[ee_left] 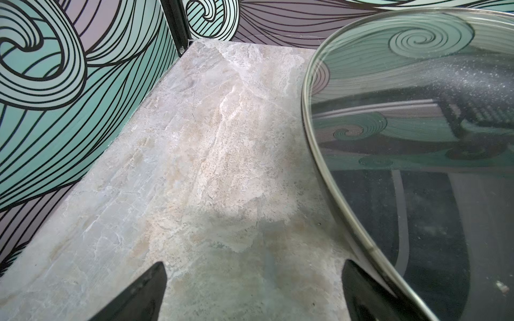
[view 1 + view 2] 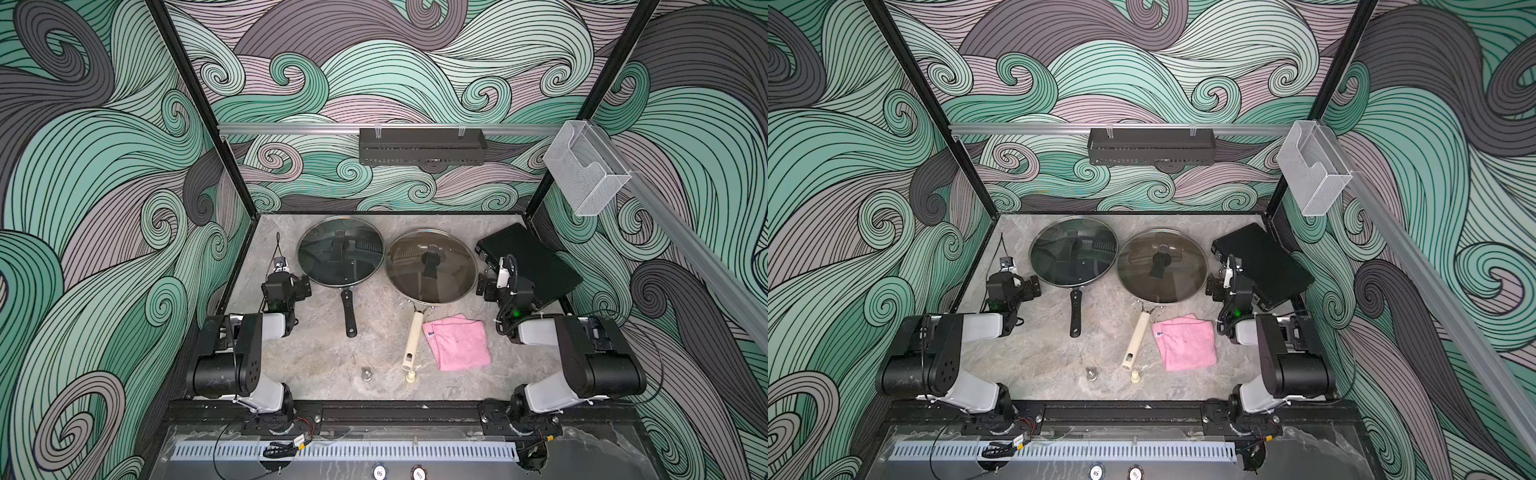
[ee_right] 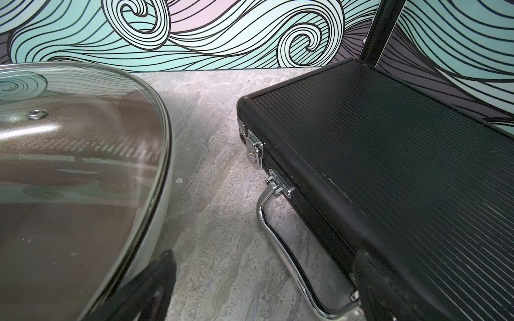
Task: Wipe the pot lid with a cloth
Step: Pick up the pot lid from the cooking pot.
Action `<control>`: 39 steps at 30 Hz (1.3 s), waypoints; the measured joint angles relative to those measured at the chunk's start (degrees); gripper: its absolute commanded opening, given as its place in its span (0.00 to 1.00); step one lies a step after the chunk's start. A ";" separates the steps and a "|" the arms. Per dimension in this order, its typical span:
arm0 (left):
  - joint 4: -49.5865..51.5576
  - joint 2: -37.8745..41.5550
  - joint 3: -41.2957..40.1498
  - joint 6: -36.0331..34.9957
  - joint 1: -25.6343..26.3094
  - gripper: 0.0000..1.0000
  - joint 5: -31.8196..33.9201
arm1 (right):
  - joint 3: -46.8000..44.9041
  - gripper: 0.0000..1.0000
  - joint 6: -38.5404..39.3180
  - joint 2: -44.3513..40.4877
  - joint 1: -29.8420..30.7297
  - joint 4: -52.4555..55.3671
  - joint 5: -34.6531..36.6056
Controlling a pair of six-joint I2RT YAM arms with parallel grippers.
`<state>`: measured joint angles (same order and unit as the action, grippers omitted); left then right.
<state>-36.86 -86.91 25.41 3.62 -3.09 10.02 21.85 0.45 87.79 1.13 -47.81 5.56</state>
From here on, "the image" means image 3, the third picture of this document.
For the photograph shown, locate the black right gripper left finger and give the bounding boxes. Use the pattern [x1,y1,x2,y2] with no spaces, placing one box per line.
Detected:
[84,250,177,320]

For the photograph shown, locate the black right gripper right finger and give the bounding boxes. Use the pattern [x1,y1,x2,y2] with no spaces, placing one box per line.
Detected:
[352,251,450,320]

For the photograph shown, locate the glass pot lid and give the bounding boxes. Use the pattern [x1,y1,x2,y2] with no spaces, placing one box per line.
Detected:
[1,62,173,320]

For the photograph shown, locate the black ribbed carrying case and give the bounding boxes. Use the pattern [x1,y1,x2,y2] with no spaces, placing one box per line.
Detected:
[236,59,513,320]

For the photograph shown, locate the black frame post right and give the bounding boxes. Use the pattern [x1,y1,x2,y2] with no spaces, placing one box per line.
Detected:
[360,0,406,66]

